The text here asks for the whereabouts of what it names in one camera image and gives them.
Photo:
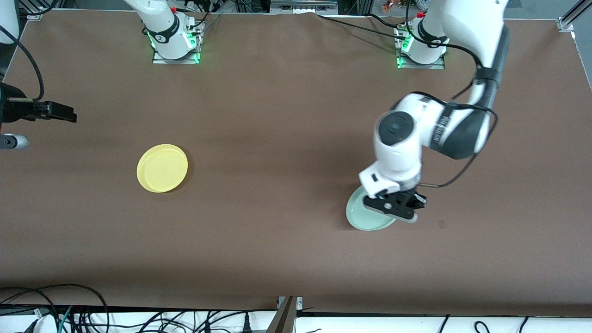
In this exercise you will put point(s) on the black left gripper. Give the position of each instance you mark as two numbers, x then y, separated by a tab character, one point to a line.
411	194

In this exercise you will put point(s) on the yellow plastic plate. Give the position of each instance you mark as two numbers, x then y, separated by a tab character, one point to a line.
162	168

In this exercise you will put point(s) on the aluminium frame post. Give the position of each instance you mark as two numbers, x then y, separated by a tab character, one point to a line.
284	317

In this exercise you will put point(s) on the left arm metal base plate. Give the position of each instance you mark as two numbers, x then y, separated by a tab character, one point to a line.
439	66

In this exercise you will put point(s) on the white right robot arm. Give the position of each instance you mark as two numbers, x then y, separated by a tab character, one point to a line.
164	27

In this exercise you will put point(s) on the metal corner bracket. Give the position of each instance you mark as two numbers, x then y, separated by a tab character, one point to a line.
36	14
565	25

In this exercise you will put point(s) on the aluminium frame bar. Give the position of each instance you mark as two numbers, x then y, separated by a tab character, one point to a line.
578	10

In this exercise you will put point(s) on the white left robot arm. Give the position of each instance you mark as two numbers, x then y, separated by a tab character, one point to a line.
402	148

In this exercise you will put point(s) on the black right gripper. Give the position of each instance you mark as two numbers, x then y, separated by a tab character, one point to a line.
14	111

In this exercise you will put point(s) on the pale green plastic plate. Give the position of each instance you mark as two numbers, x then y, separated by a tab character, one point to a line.
363	217

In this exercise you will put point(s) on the brown table cover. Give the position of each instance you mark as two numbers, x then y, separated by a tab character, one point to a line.
296	259

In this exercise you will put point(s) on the grey metal box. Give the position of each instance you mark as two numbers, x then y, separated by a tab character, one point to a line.
304	5

